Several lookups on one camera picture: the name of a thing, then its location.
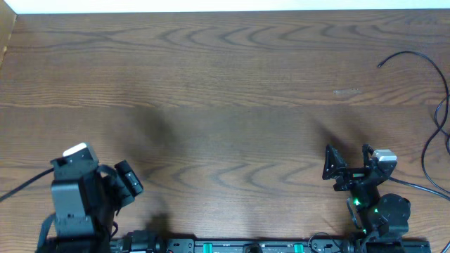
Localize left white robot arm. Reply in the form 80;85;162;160
37;155;143;252

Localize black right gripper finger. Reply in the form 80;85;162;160
362;143;374;167
322;144;348;180

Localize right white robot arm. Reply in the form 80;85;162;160
322;144;411;252

